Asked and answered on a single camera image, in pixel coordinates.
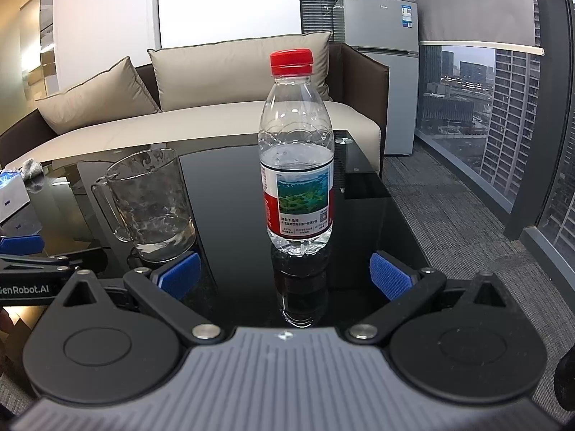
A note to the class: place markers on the small beige cushion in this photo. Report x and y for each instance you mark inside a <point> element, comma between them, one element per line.
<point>99,98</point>

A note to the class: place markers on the clear glass mug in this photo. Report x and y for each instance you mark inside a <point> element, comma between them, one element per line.
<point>150,202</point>

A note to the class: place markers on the brown and beige sofa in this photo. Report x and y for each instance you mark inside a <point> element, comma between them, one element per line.
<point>215,121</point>

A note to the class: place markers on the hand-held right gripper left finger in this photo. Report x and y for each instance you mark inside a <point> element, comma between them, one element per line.
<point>179,276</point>

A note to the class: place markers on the large beige cushion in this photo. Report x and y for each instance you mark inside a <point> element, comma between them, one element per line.
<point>233,72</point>

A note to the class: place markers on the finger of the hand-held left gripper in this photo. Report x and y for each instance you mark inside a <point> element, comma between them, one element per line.
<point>20,245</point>
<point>40,265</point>

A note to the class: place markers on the grey venetian blind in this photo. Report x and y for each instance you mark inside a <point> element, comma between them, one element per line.
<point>316,4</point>

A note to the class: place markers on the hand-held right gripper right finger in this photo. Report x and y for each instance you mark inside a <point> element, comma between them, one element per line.
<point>391,276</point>

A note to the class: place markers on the grey roller shade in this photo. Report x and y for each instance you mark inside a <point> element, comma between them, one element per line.
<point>471,4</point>

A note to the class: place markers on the clear plastic water bottle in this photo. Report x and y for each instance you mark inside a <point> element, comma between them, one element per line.
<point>296,152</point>

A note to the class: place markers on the red bottle cap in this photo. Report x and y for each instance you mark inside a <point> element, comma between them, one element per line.
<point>291,62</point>

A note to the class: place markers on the white tissue box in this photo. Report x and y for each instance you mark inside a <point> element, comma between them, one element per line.
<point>11,197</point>

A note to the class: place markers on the grey crumpled cloth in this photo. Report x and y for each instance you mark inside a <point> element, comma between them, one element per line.
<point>32,168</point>

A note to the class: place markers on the grey mini fridge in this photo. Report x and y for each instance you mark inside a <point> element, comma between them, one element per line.
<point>377,22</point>

